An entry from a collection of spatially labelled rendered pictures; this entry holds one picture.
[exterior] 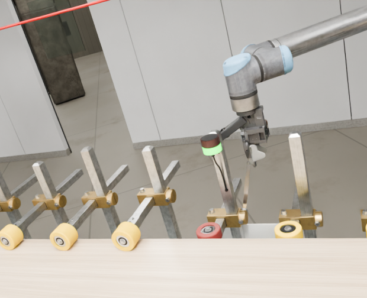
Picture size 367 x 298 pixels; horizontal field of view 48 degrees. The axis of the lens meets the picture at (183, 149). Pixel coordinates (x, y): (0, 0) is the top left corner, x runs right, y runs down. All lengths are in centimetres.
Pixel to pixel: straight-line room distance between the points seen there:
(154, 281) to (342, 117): 320
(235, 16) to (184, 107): 108
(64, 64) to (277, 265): 763
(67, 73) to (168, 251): 740
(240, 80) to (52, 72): 735
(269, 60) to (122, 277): 78
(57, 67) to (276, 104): 533
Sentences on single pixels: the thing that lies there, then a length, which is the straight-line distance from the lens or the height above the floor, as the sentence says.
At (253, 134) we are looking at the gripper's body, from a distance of 135.
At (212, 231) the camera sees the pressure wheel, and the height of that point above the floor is 90.
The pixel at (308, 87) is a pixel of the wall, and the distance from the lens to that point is 403.
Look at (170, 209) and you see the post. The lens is 152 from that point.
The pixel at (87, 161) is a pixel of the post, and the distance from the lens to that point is 155.
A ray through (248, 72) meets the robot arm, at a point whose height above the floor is 134.
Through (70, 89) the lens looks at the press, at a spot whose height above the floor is 22.
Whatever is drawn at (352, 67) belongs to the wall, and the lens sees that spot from 398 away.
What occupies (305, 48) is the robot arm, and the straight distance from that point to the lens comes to 152.
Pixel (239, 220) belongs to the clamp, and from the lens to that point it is 143.
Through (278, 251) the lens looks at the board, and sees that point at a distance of 119.
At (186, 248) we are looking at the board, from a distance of 128.
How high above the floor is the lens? 164
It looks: 22 degrees down
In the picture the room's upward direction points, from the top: 15 degrees counter-clockwise
